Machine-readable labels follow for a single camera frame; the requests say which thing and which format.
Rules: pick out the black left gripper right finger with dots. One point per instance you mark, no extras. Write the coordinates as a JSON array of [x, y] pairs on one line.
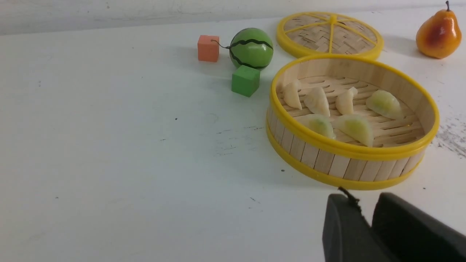
[[412, 235]]

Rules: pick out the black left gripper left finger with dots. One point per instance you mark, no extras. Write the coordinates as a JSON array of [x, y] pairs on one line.
[[347, 236]]

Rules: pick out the green dumpling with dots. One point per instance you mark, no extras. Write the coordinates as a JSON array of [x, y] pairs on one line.
[[357, 127], [318, 124], [385, 104]]

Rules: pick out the white dumpling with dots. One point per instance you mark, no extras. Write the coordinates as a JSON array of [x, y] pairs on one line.
[[291, 94], [344, 101], [317, 102]]

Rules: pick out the bamboo steamer tray yellow rim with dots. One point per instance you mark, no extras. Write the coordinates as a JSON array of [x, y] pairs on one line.
[[399, 145]]

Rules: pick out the woven bamboo steamer lid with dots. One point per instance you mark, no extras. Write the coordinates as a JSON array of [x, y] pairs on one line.
[[317, 33]]

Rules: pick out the green wooden cube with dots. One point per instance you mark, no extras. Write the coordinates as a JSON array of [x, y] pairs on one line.
[[245, 80]]

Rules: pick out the orange toy pear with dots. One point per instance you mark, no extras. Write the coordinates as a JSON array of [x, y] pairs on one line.
[[440, 35]]

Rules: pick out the green toy watermelon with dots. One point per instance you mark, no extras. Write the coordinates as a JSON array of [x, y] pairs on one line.
[[250, 47]]

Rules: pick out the orange wooden cube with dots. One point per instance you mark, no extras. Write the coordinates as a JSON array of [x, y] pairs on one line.
[[208, 48]]

